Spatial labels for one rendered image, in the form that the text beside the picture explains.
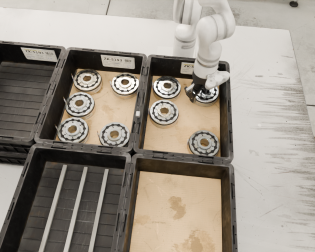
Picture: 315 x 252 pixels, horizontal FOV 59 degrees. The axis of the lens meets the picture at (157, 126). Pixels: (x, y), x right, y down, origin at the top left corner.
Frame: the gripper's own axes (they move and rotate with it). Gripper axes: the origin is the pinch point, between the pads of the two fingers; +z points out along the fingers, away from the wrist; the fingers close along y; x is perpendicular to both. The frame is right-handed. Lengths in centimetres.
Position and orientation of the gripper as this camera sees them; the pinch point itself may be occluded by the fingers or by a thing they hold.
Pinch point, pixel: (198, 95)
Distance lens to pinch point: 105.4
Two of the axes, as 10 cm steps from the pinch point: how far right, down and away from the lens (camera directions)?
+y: -8.2, 4.8, -3.0
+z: -0.3, 5.0, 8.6
